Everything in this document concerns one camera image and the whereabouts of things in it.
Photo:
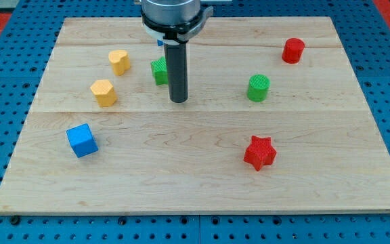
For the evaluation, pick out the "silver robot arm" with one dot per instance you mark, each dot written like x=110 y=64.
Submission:
x=174 y=22

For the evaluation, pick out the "yellow hexagon block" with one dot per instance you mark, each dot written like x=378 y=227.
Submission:
x=104 y=92

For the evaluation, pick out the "blue cube block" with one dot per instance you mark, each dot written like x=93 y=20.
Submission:
x=81 y=140

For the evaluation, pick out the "green star block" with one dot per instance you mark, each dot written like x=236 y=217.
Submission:
x=159 y=71

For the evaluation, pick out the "green cylinder block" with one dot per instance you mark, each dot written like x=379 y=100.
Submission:
x=258 y=87

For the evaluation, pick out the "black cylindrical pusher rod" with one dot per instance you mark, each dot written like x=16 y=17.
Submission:
x=177 y=72

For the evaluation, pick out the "red star block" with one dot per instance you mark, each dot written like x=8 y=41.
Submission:
x=260 y=152

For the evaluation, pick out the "wooden board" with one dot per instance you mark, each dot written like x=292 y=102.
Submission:
x=156 y=157

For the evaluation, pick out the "yellow heart block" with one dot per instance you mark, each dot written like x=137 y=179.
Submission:
x=119 y=61

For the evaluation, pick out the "red cylinder block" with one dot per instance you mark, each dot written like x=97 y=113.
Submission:
x=293 y=50

